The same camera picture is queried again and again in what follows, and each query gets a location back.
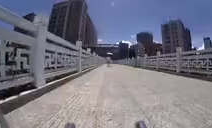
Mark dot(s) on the person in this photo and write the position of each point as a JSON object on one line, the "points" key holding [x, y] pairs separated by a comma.
{"points": [[109, 58]]}

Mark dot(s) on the low dark building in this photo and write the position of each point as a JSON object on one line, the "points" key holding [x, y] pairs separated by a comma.
{"points": [[105, 50]]}

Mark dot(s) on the pale paved bridge deck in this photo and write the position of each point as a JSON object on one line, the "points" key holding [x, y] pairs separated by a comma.
{"points": [[127, 96]]}

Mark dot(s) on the dark mid-rise building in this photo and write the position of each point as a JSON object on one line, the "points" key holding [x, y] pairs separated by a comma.
{"points": [[145, 41]]}

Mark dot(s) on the tall dark building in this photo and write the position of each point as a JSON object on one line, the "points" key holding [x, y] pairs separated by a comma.
{"points": [[72, 21]]}

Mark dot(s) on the white stone balustrade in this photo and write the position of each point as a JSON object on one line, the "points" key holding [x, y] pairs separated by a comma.
{"points": [[44, 56], [180, 61]]}

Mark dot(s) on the robot's own part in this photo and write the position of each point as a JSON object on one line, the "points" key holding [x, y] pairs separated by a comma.
{"points": [[69, 125], [141, 124]]}

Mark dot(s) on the grey high-rise building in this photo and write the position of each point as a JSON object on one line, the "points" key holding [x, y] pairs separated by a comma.
{"points": [[175, 35]]}

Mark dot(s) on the pale kerb strip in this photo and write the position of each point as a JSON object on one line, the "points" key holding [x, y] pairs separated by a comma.
{"points": [[34, 93]]}

